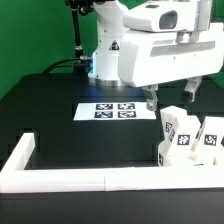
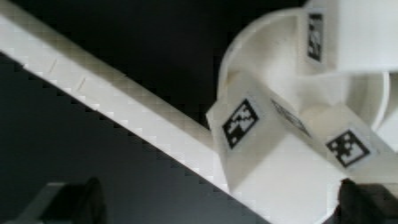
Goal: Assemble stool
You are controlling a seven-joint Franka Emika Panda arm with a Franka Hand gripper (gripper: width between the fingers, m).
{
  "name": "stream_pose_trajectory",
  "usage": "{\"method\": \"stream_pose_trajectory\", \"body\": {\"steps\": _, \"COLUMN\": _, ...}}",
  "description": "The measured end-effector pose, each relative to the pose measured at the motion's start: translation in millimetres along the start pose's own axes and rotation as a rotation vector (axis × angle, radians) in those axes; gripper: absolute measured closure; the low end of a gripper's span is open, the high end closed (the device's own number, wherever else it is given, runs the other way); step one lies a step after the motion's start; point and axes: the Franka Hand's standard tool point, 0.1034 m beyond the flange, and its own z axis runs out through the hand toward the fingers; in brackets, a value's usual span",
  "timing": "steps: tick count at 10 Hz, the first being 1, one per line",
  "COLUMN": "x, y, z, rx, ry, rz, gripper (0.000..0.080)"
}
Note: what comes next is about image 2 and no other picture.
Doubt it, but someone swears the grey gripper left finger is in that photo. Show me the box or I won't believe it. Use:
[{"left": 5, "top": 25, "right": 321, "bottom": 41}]
[{"left": 10, "top": 177, "right": 106, "bottom": 224}]

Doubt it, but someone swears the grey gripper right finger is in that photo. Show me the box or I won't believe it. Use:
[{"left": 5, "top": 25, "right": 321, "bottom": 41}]
[{"left": 333, "top": 179, "right": 398, "bottom": 224}]

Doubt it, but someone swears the white round stool seat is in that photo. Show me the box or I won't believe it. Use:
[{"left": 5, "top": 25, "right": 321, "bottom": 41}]
[{"left": 218, "top": 8, "right": 390, "bottom": 127}]

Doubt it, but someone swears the white U-shaped fence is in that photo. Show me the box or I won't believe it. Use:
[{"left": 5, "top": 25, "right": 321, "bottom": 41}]
[{"left": 0, "top": 0, "right": 273, "bottom": 224}]

